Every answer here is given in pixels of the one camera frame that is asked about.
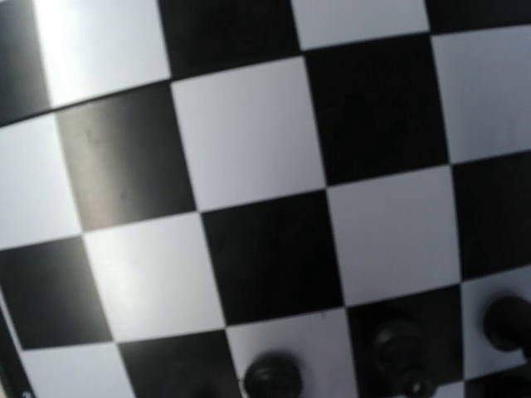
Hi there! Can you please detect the black white chessboard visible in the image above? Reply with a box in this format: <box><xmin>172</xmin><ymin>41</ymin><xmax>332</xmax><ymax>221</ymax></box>
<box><xmin>1</xmin><ymin>1</ymin><xmax>530</xmax><ymax>397</ymax></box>

